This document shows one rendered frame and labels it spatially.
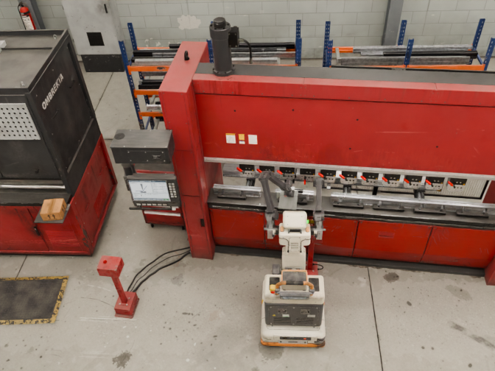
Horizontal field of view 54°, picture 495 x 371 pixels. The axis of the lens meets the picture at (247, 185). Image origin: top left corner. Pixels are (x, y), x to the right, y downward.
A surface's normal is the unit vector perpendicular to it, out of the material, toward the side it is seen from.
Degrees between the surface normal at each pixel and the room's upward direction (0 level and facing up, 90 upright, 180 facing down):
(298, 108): 90
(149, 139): 0
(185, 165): 90
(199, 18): 90
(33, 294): 0
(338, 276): 0
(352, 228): 90
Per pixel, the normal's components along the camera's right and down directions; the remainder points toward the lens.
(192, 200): -0.15, 0.70
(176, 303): -0.04, -0.71
